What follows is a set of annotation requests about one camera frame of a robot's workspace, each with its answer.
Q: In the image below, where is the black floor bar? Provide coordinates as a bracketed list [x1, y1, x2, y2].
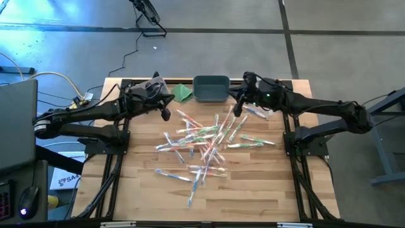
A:
[0, 65, 35, 75]

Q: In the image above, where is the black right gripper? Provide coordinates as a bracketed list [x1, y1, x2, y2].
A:
[227, 72, 284, 117]

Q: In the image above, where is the teal plastic bin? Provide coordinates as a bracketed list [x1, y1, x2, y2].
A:
[192, 75, 231, 104]

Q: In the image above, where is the grey blue metal stand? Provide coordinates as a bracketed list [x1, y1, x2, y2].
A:
[349, 85, 405, 187]

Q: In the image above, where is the small yellow object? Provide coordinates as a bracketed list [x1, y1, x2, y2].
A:
[47, 195, 60, 210]

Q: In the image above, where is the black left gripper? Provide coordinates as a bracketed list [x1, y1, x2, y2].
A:
[128, 91, 175, 122]

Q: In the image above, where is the translucent white plastic bin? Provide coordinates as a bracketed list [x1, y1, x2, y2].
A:
[130, 75, 171, 107]

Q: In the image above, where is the black floor fan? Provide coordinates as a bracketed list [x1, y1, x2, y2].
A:
[128, 0, 168, 38]

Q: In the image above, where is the dark grey desk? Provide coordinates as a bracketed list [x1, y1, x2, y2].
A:
[0, 160, 49, 224]

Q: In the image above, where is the white label strip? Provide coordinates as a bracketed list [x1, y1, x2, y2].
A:
[277, 222, 313, 228]
[100, 221, 137, 227]

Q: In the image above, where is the black backlit keyboard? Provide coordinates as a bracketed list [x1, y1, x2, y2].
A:
[0, 179, 14, 222]

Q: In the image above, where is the black diagonal beam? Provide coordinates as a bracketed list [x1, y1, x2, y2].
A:
[34, 144, 85, 175]

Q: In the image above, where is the green folded cloth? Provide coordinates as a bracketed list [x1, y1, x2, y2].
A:
[170, 82, 194, 103]

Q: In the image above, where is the black computer mouse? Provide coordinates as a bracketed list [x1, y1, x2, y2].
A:
[18, 186, 40, 220]

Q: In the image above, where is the white cardboard box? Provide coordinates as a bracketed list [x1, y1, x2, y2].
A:
[49, 151, 86, 191]

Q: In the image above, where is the yellow cable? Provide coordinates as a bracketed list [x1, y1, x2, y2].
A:
[0, 52, 85, 117]

